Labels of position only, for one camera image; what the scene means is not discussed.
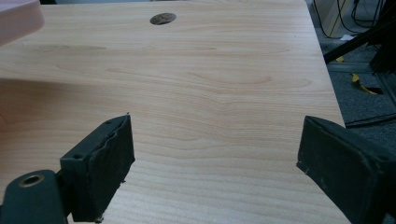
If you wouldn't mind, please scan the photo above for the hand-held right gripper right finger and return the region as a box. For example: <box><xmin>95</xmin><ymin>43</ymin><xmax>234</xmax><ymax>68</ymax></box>
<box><xmin>296</xmin><ymin>115</ymin><xmax>396</xmax><ymax>224</ymax></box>

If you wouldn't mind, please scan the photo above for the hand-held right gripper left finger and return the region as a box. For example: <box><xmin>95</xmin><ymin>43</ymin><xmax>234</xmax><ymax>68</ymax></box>
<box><xmin>59</xmin><ymin>114</ymin><xmax>136</xmax><ymax>224</ymax></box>

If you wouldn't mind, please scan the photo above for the yellow tape strip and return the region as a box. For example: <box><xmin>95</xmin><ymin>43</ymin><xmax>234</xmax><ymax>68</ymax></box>
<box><xmin>350</xmin><ymin>73</ymin><xmax>379</xmax><ymax>96</ymax></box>

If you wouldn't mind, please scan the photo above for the black metal stand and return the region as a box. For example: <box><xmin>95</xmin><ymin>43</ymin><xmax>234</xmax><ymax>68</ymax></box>
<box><xmin>322</xmin><ymin>0</ymin><xmax>396</xmax><ymax>75</ymax></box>

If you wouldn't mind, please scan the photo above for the pink plastic container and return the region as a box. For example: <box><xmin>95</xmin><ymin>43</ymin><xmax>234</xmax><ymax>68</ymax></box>
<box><xmin>0</xmin><ymin>0</ymin><xmax>45</xmax><ymax>48</ymax></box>

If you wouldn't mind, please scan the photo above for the black cable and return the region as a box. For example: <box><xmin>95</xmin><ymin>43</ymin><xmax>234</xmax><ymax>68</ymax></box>
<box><xmin>312</xmin><ymin>0</ymin><xmax>359</xmax><ymax>40</ymax></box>

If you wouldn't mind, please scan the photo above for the round cable hole in table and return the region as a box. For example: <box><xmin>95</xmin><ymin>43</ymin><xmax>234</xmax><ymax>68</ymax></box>
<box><xmin>148</xmin><ymin>12</ymin><xmax>177</xmax><ymax>26</ymax></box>

